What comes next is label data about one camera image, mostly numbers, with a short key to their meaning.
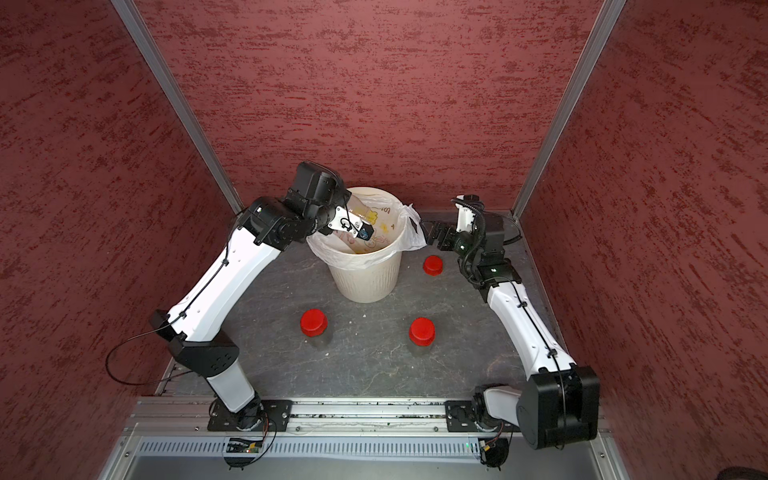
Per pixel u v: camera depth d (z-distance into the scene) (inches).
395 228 35.2
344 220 23.0
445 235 26.6
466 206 26.6
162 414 30.0
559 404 15.5
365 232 24.0
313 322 30.7
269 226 17.3
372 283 32.8
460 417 29.2
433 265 41.1
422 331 30.5
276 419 28.7
